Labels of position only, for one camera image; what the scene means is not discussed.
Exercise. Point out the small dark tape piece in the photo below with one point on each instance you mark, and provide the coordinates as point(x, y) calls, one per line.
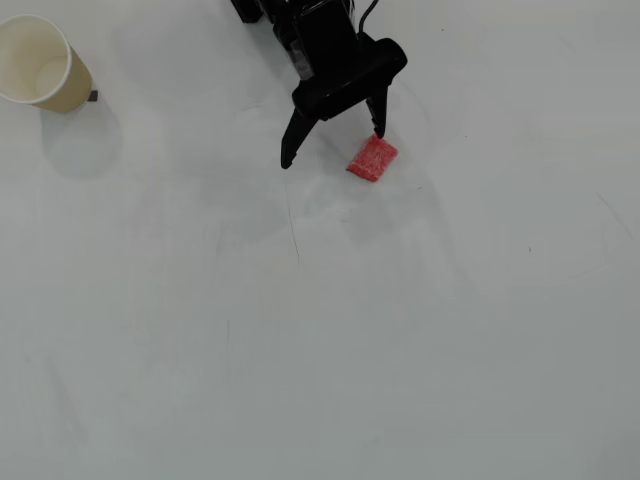
point(93, 96)

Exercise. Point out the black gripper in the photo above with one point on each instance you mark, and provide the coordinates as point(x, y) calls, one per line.
point(339, 95)

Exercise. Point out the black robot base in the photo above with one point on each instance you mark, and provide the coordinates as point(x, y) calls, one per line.
point(245, 10)

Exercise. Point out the red foam cube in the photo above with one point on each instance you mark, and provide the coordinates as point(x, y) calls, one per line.
point(372, 159)

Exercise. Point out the beige paper cup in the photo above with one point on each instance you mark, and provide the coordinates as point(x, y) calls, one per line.
point(55, 75)

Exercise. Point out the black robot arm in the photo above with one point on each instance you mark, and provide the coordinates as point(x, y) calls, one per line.
point(282, 12)

